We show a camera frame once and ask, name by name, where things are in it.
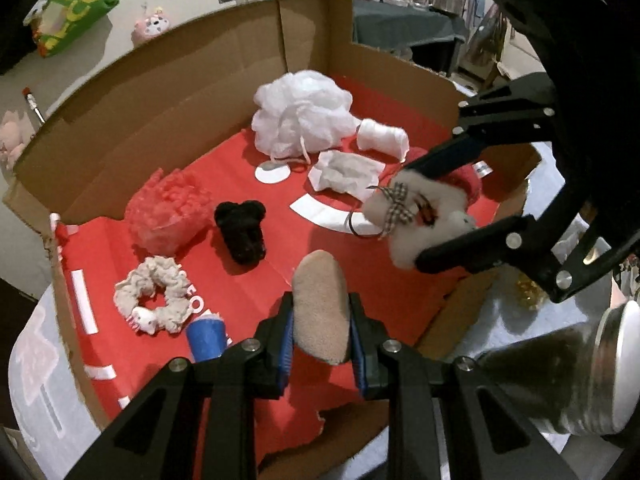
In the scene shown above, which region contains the white plush keychain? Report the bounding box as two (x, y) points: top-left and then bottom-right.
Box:
(22, 0), (55, 28)

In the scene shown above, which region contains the white mesh bath pouf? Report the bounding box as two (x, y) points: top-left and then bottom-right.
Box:
(251, 71), (358, 166)

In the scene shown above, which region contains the white fluffy scrunchie plaid bow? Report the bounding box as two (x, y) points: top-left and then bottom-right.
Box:
(361, 170), (478, 270)

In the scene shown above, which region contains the green tote bag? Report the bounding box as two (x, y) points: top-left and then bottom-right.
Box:
(24, 0), (121, 58)

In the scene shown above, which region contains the large glass jar metal lid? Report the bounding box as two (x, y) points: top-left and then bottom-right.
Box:
(475, 300), (640, 436)

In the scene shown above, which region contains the red yarn ball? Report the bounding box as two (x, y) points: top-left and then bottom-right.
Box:
(400, 147), (483, 211)

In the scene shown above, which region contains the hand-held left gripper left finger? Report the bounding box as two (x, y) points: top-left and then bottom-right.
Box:
(65, 291), (296, 480)

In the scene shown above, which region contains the pink plush toy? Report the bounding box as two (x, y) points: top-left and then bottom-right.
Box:
(0, 110), (38, 171)

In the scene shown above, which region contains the makeup brush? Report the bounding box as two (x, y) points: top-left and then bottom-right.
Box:
(20, 87), (47, 125)

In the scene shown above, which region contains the cream scrunchie with cat charm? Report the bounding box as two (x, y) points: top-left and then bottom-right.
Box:
(114, 255), (193, 336)

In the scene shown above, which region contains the red mesh bath pouf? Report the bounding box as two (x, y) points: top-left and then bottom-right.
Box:
(124, 167), (213, 253)

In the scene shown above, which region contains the black fuzzy scrunchie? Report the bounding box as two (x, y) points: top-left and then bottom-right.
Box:
(214, 200), (267, 264)

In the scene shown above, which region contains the white cloth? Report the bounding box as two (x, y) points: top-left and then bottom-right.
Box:
(356, 117), (411, 161)
(307, 150), (386, 201)

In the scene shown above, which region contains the tan powder puff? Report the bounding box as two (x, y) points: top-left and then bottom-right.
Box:
(291, 250), (353, 367)

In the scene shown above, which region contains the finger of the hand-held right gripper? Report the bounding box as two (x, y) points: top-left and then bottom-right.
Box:
(415, 212), (621, 305)
(405, 72), (558, 181)

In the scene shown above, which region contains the black hair tie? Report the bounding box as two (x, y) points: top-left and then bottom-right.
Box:
(347, 207), (396, 240)

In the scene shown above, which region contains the table with green cloth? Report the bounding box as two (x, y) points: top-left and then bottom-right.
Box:
(352, 0), (468, 73)

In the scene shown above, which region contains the cardboard box with red lining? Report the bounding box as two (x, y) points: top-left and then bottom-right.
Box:
(2, 0), (543, 480)

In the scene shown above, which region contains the pink cat plush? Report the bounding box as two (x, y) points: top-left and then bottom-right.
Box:
(131, 6), (173, 46)

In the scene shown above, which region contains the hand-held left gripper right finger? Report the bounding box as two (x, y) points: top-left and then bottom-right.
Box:
(348, 292), (581, 480)

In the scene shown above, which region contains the small glass jar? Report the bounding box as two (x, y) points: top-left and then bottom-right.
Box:
(515, 275), (551, 311)

